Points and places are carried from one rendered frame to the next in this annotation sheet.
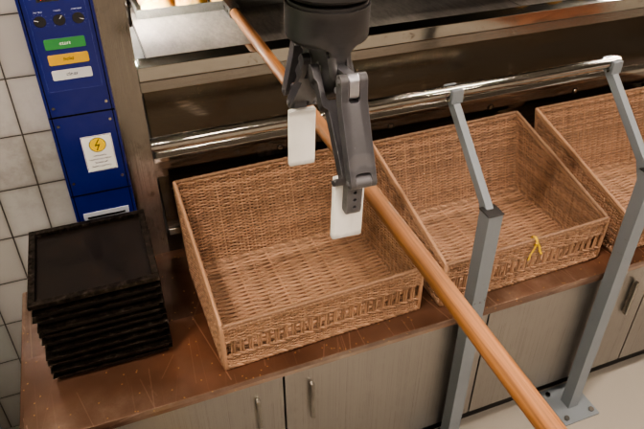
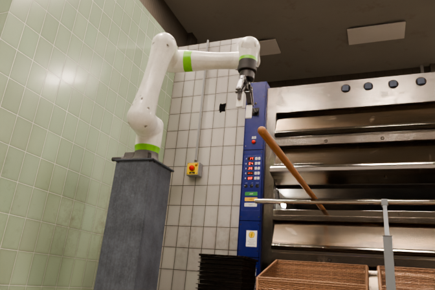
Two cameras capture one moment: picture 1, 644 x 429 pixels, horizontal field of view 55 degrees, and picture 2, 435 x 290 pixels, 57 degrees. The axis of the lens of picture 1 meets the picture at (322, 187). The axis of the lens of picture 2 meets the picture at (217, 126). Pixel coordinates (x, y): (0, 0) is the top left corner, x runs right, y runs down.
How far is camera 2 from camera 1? 180 cm
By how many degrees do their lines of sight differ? 70
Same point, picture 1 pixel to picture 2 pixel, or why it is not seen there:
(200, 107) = (294, 231)
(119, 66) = (267, 207)
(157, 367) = not seen: outside the picture
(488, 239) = (386, 250)
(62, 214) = not seen: hidden behind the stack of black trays
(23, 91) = (235, 211)
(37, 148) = (232, 234)
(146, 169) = (268, 254)
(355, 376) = not seen: outside the picture
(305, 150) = (248, 114)
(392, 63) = (391, 229)
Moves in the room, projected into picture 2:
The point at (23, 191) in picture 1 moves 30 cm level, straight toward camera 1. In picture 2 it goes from (223, 251) to (213, 246)
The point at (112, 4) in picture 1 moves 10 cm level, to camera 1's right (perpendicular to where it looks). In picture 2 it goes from (269, 185) to (281, 183)
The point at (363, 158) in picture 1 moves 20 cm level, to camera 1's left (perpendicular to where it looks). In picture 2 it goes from (239, 85) to (208, 95)
